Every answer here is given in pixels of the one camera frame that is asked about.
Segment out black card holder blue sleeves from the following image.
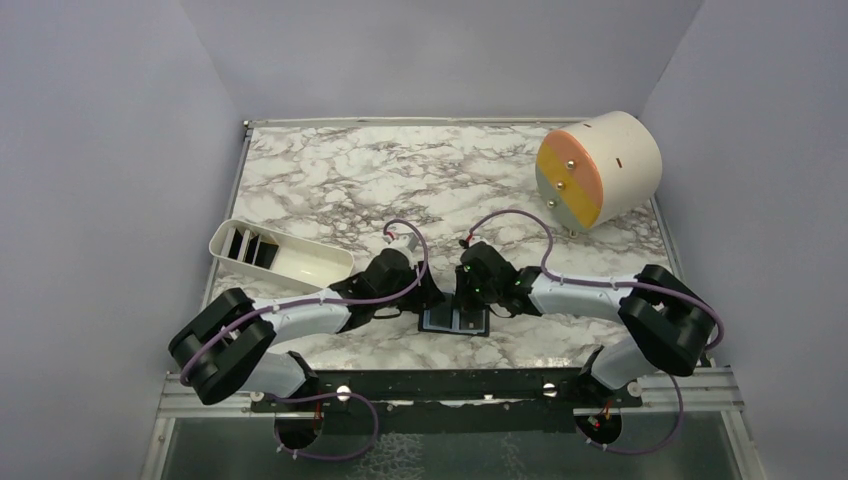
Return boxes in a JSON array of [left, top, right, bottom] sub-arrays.
[[418, 293, 490, 337]]

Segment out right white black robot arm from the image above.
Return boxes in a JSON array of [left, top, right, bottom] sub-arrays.
[[455, 242, 718, 407]]

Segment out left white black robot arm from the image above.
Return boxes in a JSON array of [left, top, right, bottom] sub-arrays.
[[168, 248, 445, 411]]

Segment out stack of credit cards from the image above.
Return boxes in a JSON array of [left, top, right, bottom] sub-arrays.
[[222, 228, 279, 270]]

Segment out white plastic tray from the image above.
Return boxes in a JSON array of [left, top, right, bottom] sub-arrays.
[[208, 219, 354, 293]]

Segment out cream cylinder drum colored face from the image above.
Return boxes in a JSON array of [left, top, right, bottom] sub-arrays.
[[535, 111, 663, 232]]

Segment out aluminium table frame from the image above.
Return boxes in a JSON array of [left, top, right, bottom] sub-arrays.
[[139, 117, 766, 480]]

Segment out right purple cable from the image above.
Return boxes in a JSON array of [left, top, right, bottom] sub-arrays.
[[463, 209, 725, 457]]

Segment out purple cable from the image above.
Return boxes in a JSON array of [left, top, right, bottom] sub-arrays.
[[463, 209, 725, 457], [178, 218, 431, 463]]

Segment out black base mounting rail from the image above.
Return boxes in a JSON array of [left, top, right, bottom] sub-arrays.
[[250, 367, 605, 435]]

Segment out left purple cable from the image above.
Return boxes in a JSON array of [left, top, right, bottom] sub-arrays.
[[178, 218, 431, 463]]

